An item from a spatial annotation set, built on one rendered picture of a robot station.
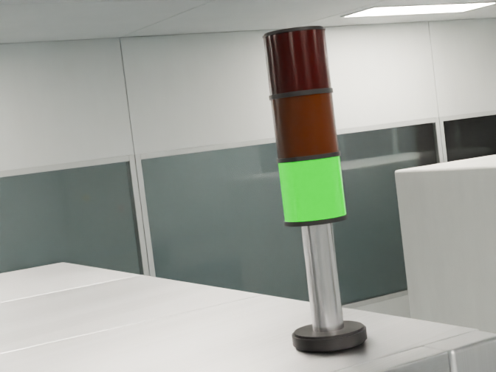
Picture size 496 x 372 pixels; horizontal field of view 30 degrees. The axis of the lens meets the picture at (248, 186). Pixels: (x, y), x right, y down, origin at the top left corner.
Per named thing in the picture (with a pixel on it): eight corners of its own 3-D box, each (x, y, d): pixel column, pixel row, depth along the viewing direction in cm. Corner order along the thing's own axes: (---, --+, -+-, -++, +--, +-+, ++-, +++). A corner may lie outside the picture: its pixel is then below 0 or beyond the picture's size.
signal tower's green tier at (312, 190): (273, 222, 74) (266, 162, 74) (322, 213, 77) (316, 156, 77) (308, 224, 70) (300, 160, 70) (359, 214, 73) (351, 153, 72)
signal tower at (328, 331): (278, 346, 75) (241, 38, 74) (338, 331, 78) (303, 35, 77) (321, 356, 70) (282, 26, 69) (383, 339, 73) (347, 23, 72)
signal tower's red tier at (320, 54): (258, 98, 74) (252, 40, 74) (308, 94, 76) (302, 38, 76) (292, 92, 70) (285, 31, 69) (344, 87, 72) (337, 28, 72)
